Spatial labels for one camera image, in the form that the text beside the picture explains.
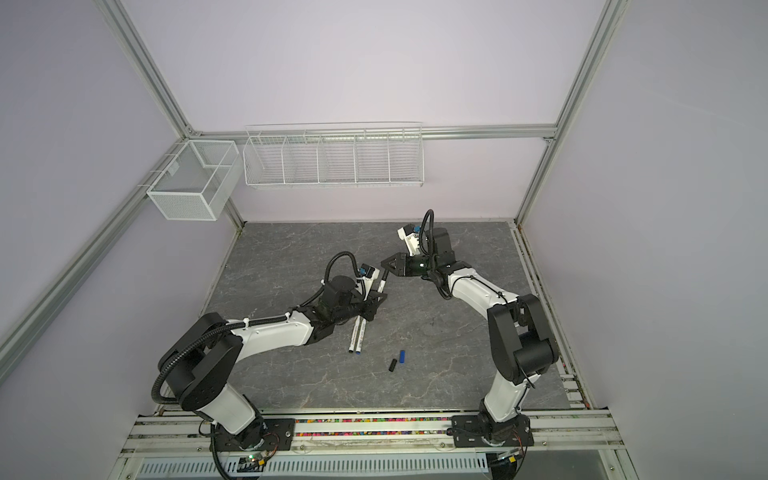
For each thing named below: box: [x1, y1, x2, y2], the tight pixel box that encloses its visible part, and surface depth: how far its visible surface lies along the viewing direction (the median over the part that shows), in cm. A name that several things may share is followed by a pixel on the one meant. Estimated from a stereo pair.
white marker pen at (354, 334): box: [348, 315, 361, 353], surface depth 91 cm
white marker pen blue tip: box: [356, 318, 366, 355], surface depth 91 cm
